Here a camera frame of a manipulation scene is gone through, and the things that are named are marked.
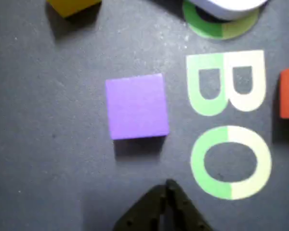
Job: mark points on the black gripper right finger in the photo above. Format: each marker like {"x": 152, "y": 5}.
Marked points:
{"x": 185, "y": 214}

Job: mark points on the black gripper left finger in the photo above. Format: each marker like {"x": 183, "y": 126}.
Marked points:
{"x": 142, "y": 214}

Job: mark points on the purple wooden block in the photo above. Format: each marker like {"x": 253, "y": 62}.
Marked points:
{"x": 137, "y": 106}

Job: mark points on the yellow wooden block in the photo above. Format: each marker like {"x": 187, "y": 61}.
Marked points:
{"x": 72, "y": 6}

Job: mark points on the lavender plastic tray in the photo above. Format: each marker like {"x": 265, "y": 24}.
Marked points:
{"x": 226, "y": 9}

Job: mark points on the black printed desk mat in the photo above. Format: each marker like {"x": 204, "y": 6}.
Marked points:
{"x": 50, "y": 132}

